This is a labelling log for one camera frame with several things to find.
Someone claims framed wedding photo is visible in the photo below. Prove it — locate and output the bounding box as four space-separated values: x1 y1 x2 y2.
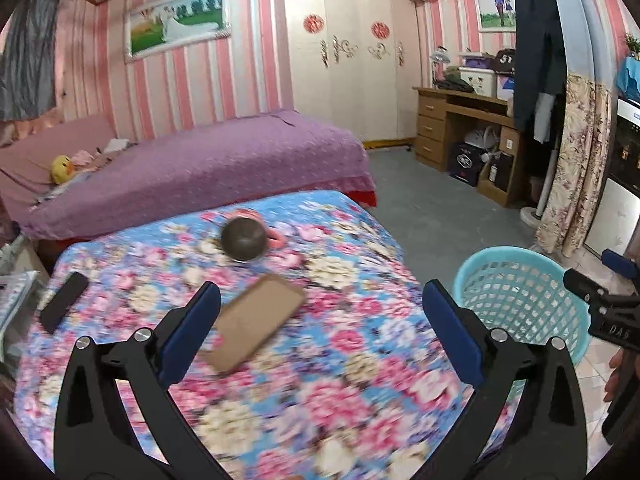
123 0 233 64

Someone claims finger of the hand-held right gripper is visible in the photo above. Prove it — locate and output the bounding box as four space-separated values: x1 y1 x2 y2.
600 249 640 282
562 269 616 311

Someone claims purple bed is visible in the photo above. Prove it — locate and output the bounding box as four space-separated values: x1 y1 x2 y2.
15 108 377 241

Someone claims yellow duck plush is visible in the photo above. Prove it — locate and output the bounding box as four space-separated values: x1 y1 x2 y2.
50 155 76 184

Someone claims desk lamp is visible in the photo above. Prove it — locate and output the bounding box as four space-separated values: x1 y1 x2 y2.
431 46 451 88

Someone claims light blue plastic basket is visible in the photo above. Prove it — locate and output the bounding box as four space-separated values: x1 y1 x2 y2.
452 246 592 366

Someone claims black printed box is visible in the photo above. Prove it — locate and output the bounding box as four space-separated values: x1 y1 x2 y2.
448 142 483 187

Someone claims white wardrobe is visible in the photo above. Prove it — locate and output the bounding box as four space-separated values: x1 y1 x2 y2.
281 0 421 143

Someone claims small framed couple photo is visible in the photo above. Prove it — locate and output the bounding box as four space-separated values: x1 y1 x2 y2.
476 0 526 33

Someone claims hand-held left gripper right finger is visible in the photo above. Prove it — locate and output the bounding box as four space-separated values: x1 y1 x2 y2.
420 280 588 480

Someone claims grey blue cloth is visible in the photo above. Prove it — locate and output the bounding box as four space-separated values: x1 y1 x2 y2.
0 0 61 122

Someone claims brown clothing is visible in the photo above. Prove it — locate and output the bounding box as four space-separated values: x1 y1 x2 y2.
97 137 137 161

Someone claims black wallet case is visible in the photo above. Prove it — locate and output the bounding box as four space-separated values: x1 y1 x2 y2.
39 271 90 333

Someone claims cardboard box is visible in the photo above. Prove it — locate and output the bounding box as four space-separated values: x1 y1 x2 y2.
477 152 516 196

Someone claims pink metal bowl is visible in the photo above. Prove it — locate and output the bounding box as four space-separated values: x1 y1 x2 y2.
220 208 289 263

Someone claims wooden desk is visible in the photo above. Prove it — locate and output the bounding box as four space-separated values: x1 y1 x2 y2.
412 85 526 208

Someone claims black bag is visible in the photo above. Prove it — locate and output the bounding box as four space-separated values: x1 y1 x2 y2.
492 49 517 76

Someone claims small white fan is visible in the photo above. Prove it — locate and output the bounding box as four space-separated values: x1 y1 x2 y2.
462 127 501 153

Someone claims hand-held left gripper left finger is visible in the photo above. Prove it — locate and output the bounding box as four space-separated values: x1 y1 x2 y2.
54 281 226 480

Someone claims dark hanging jacket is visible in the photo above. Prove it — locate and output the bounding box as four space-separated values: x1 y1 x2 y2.
512 0 568 133

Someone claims person's right hand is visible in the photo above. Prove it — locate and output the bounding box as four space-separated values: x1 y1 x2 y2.
603 347 626 403

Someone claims polka dot cushion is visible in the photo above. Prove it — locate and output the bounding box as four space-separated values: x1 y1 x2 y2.
0 270 41 341

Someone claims pink covered headboard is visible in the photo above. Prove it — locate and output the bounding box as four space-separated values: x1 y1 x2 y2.
0 115 118 196

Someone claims floral tablecloth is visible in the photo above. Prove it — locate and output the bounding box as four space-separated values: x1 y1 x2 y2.
14 190 526 480

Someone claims beige floral curtain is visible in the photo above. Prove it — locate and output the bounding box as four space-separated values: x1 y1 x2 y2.
535 72 613 258

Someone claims white storage box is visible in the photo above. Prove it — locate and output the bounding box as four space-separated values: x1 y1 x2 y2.
457 65 498 97

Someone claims brown rectangular tray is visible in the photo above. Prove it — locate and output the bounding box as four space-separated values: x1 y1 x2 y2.
205 274 307 373

